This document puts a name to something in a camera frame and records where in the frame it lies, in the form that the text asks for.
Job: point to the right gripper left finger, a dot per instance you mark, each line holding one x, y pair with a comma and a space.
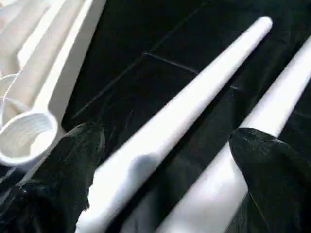
53, 189

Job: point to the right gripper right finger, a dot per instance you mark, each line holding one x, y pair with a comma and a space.
279, 184

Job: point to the white plastic table leg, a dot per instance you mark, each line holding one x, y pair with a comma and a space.
184, 107
272, 107

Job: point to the white plastic table top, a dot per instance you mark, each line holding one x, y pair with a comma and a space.
53, 58

